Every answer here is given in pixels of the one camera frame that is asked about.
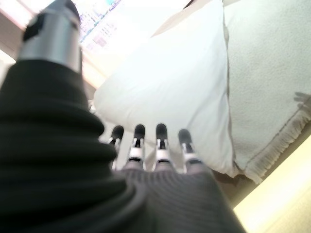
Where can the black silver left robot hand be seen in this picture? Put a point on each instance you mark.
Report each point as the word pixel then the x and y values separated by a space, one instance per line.
pixel 48 170

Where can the window with city view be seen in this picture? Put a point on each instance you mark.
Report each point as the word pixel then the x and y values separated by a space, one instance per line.
pixel 97 26

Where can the brown upholstered bed frame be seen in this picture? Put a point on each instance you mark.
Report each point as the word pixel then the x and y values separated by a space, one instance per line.
pixel 233 191

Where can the white pillow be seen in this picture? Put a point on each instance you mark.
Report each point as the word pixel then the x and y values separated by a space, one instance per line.
pixel 165 85

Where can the cream fringed blanket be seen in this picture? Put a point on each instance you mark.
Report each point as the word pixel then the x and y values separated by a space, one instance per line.
pixel 267 60

